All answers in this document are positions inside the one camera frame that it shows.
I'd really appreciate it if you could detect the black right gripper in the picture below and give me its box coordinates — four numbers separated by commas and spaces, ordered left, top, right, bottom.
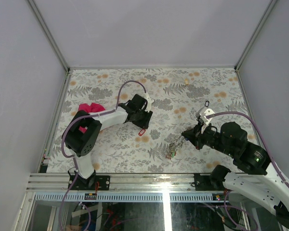
181, 120, 235, 156

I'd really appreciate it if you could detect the large metal keyring with keys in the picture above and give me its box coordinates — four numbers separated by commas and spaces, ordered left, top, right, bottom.
165, 135, 186, 160

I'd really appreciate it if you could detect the red key tag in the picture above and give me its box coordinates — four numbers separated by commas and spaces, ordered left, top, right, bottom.
138, 128, 146, 136

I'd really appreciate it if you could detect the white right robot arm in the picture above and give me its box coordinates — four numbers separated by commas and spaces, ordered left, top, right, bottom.
182, 122, 289, 229

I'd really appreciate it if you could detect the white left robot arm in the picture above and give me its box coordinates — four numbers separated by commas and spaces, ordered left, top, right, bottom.
62, 93, 154, 190

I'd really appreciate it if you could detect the crumpled pink cloth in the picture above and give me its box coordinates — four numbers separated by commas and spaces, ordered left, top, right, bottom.
77, 103, 106, 134

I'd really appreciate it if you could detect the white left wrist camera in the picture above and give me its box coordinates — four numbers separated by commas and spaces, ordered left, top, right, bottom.
144, 93, 155, 112

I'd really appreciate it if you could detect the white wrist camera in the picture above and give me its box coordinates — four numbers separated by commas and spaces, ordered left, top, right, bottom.
144, 93, 155, 112
196, 106, 215, 134

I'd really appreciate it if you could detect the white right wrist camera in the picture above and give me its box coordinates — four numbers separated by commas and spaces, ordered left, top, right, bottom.
196, 106, 215, 134

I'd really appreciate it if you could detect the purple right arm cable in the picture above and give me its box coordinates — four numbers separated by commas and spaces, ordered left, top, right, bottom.
211, 112, 289, 231

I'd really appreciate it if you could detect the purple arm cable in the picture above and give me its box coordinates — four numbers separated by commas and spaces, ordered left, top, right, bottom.
211, 112, 289, 231
58, 80, 147, 231

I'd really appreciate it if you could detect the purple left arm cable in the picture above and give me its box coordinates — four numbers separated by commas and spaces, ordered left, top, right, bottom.
58, 80, 147, 231

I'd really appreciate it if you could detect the aluminium front rail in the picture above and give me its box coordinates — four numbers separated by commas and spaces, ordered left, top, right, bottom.
26, 173, 225, 202

